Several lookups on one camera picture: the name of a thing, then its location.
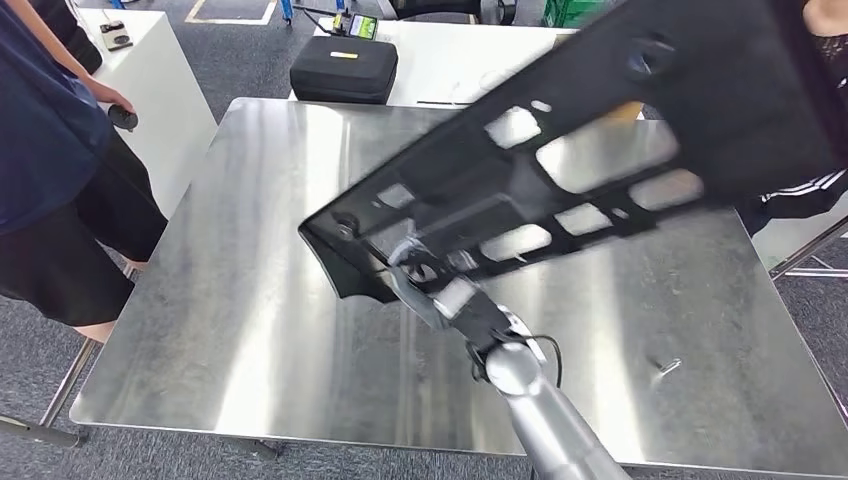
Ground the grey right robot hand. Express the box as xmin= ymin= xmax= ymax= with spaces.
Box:
xmin=382 ymin=235 xmax=495 ymax=349

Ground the person's hand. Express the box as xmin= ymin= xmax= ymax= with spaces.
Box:
xmin=84 ymin=80 xmax=138 ymax=118

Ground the black round puck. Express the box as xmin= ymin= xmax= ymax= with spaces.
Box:
xmin=107 ymin=103 xmax=140 ymax=132

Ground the black plastic plate bracket part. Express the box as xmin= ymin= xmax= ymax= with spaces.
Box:
xmin=298 ymin=0 xmax=848 ymax=305

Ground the steel workbench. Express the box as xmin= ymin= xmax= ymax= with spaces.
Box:
xmin=0 ymin=97 xmax=848 ymax=480

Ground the grey handheld controller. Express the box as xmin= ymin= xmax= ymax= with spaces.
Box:
xmin=98 ymin=19 xmax=134 ymax=53

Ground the white side table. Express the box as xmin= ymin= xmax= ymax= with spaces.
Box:
xmin=75 ymin=7 xmax=221 ymax=221

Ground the person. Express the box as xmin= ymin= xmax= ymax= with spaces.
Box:
xmin=731 ymin=0 xmax=848 ymax=238
xmin=0 ymin=0 xmax=171 ymax=345

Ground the black carry case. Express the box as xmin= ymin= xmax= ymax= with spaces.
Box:
xmin=288 ymin=34 xmax=400 ymax=107

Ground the long white table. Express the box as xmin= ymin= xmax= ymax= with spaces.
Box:
xmin=288 ymin=17 xmax=648 ymax=111

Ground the phone with green screen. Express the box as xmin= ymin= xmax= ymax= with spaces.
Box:
xmin=347 ymin=12 xmax=380 ymax=42

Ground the black office chair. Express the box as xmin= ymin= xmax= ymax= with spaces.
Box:
xmin=386 ymin=0 xmax=519 ymax=27

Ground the green plastic crate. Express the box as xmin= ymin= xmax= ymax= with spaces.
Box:
xmin=541 ymin=0 xmax=615 ymax=30

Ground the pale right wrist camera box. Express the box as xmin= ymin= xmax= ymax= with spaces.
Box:
xmin=433 ymin=276 xmax=479 ymax=321

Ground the white table with steel frame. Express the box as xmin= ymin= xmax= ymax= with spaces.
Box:
xmin=751 ymin=197 xmax=848 ymax=284

